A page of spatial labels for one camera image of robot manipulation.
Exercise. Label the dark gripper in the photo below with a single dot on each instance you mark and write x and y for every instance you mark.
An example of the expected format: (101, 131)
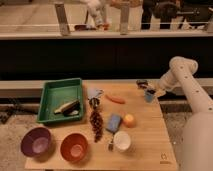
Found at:
(145, 85)

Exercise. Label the blue plastic cup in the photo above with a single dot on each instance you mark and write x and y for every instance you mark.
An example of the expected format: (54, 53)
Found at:
(149, 97)

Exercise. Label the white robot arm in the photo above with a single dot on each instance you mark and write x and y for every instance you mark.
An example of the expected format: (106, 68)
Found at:
(197, 144)

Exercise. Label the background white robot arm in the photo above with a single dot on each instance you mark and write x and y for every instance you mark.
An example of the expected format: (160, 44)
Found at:
(97, 10)

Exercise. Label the white cup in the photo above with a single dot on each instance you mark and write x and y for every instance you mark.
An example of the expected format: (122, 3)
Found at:
(122, 141)

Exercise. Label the orange carrot toy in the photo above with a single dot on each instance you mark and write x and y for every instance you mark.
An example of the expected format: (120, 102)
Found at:
(115, 99)

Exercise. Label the orange ball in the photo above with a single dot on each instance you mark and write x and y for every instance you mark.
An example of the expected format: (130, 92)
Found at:
(129, 120)

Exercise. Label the blue white cloth item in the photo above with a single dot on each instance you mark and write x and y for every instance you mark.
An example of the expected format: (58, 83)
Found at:
(93, 97)

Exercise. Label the blue sponge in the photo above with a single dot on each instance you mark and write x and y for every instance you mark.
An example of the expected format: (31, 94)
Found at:
(113, 123)

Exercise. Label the dark grape bunch toy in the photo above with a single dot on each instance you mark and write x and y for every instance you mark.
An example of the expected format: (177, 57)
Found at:
(97, 125)

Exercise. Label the eggplant slice toy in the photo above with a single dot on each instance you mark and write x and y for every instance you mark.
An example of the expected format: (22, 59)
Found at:
(69, 108)

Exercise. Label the green plastic tray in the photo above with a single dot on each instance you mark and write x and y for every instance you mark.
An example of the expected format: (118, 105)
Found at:
(57, 93)

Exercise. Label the orange bowl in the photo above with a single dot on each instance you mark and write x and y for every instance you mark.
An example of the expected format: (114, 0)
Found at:
(74, 147)

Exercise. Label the purple bowl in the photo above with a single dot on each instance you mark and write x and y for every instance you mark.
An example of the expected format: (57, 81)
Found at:
(36, 142)

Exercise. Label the right grey post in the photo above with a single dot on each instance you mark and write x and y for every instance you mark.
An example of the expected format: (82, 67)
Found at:
(124, 17)

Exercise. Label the grey post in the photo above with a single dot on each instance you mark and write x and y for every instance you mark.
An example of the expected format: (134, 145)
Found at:
(124, 17)
(62, 19)

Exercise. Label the left grey post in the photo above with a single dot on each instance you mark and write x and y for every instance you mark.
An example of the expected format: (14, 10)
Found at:
(62, 19)

